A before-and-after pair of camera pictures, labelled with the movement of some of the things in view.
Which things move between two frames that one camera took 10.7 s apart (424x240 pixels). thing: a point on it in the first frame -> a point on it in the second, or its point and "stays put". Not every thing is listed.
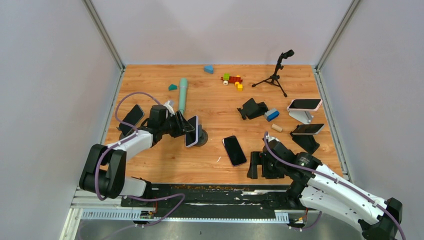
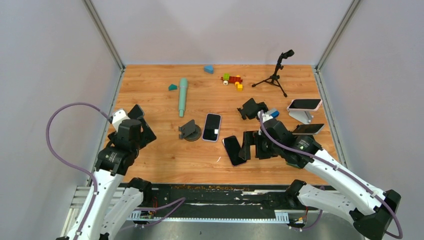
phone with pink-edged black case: [234, 150] stays put
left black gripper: [183, 127] -> [143, 140]
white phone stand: [304, 117] stays put
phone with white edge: [307, 129] stays put
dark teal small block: [172, 87] stays put
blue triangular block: [208, 69] stays put
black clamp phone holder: [251, 109] stays put
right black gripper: [258, 158] -> [250, 138]
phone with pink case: [304, 104] stays put
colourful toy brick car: [227, 79] stays put
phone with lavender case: [191, 138] -> [211, 129]
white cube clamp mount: [170, 108] -> [117, 117]
